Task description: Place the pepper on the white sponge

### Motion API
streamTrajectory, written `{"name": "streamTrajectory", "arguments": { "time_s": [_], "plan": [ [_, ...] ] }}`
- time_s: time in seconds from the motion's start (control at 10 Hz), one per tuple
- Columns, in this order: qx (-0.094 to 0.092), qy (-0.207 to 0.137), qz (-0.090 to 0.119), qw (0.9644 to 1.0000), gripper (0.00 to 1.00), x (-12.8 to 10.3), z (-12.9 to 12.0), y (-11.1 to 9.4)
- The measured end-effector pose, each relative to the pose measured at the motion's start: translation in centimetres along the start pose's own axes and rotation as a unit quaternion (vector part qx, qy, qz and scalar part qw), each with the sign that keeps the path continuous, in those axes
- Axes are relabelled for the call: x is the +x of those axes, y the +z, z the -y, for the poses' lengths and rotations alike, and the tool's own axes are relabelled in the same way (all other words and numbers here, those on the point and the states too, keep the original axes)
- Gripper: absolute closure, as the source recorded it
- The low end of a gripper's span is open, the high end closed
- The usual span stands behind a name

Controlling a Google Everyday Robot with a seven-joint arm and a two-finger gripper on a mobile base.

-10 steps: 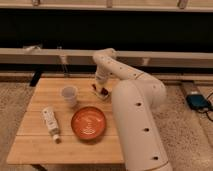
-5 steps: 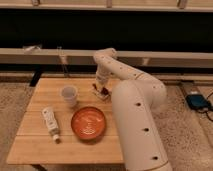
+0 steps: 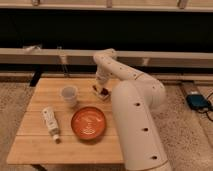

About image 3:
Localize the dark red pepper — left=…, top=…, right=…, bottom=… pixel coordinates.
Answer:
left=93, top=86, right=109, bottom=95

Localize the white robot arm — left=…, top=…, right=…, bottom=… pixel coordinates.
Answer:
left=93, top=49, right=172, bottom=171

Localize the white sponge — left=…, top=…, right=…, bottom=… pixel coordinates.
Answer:
left=92, top=85, right=110, bottom=100

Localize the translucent plastic cup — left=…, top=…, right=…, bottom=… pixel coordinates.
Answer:
left=60, top=86, right=78, bottom=107

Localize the orange bowl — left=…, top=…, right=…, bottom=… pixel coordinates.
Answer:
left=71, top=106, right=107, bottom=140

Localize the wooden table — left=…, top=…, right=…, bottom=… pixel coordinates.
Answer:
left=7, top=78, right=123, bottom=164

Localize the white squeeze tube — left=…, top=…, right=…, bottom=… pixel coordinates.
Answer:
left=42, top=106, right=61, bottom=143

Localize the blue device on floor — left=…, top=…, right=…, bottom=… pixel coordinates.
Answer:
left=186, top=94, right=211, bottom=110

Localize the white horizontal rail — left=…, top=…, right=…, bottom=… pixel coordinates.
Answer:
left=0, top=47, right=213, bottom=68

